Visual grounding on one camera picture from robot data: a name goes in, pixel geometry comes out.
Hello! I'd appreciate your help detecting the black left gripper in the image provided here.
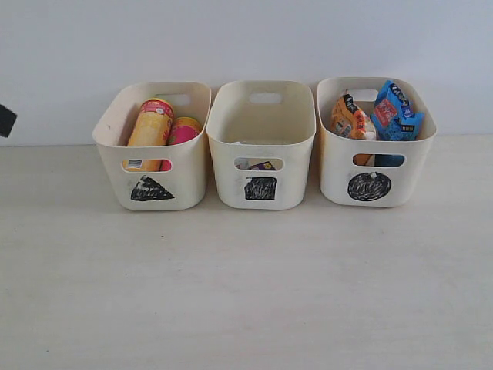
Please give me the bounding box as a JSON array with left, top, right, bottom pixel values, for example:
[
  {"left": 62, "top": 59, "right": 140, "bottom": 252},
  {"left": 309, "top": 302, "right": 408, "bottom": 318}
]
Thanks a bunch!
[{"left": 0, "top": 104, "right": 18, "bottom": 137}]

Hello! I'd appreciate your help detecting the yellow chips can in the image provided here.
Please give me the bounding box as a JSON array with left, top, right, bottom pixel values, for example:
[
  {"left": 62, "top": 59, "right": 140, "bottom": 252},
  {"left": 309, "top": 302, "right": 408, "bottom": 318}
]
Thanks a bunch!
[{"left": 122, "top": 97, "right": 174, "bottom": 172}]

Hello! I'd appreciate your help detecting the pink chips can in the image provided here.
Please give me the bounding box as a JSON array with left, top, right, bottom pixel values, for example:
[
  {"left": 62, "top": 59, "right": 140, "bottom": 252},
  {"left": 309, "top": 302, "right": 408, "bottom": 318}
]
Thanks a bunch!
[{"left": 159, "top": 116, "right": 204, "bottom": 172}]

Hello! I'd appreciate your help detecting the purple small carton box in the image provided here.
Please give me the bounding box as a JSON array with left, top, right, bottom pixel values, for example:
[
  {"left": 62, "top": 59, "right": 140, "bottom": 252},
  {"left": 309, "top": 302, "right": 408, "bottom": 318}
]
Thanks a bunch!
[{"left": 248, "top": 161, "right": 276, "bottom": 171}]

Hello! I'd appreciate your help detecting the orange noodle snack bag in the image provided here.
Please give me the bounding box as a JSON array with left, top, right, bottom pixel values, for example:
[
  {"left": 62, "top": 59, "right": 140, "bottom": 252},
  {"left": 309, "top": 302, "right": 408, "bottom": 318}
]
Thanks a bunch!
[{"left": 331, "top": 92, "right": 377, "bottom": 167}]

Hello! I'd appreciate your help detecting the blue black snack bag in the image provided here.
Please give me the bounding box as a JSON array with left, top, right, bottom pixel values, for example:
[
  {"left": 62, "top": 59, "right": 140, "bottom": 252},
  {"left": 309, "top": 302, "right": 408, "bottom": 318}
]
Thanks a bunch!
[{"left": 370, "top": 79, "right": 424, "bottom": 167}]

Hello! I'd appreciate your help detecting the white blue milk carton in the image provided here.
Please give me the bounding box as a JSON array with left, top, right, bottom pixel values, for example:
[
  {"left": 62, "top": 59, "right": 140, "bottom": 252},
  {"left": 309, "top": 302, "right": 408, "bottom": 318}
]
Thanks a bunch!
[{"left": 234, "top": 154, "right": 250, "bottom": 170}]

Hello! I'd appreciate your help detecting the cream bin triangle mark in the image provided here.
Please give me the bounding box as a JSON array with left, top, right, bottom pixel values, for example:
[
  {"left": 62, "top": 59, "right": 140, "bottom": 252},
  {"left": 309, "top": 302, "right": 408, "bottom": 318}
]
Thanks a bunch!
[{"left": 92, "top": 80, "right": 212, "bottom": 212}]

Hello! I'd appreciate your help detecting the cream bin square mark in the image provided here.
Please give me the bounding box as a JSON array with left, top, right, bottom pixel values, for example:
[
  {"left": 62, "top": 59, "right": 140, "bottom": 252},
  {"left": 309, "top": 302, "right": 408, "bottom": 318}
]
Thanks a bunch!
[{"left": 206, "top": 81, "right": 317, "bottom": 210}]

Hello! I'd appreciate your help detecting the cream bin circle mark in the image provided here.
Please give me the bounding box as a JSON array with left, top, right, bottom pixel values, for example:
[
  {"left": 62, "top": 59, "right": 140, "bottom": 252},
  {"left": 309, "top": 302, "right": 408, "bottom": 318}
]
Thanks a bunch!
[{"left": 317, "top": 76, "right": 437, "bottom": 207}]

